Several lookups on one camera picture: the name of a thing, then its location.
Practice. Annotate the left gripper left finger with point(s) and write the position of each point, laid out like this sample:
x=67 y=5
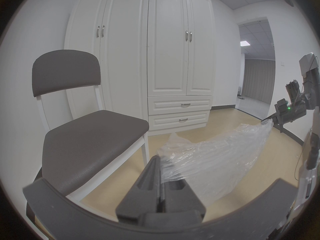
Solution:
x=142 y=196

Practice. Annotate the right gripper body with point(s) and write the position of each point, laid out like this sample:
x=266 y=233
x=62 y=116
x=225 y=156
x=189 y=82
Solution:
x=295 y=114

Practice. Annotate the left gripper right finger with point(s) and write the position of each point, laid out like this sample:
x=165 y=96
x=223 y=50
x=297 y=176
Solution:
x=180 y=199

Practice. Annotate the clear plastic bag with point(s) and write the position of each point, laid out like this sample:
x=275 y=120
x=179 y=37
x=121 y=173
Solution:
x=220 y=159

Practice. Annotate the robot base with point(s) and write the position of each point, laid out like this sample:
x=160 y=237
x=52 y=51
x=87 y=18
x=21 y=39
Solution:
x=306 y=184

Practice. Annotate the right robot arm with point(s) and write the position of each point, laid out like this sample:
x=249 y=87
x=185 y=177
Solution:
x=313 y=84

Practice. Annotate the grey curtain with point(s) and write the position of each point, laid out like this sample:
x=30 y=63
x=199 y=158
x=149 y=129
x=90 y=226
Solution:
x=257 y=79

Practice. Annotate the white chair grey cushions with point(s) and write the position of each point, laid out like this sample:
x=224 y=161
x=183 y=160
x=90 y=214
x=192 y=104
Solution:
x=87 y=139

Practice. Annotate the ceiling light panel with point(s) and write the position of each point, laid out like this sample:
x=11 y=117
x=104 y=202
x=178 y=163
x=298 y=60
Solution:
x=245 y=43

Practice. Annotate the white wardrobe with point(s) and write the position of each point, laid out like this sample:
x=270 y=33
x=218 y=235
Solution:
x=165 y=46

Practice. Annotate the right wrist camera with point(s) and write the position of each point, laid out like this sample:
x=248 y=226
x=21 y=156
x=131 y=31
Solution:
x=281 y=106

